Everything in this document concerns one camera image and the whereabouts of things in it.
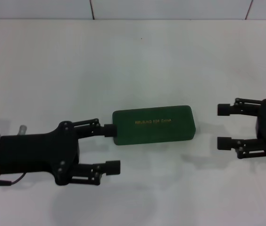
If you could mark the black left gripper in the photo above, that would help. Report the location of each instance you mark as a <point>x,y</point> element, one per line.
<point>34,153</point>

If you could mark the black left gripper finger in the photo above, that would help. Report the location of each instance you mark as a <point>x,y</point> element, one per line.
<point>110,130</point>
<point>113,167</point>

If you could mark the green glasses case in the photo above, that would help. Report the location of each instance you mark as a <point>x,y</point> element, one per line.
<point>154,131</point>

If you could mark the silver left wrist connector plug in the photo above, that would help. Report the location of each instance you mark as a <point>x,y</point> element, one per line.
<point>22,130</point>

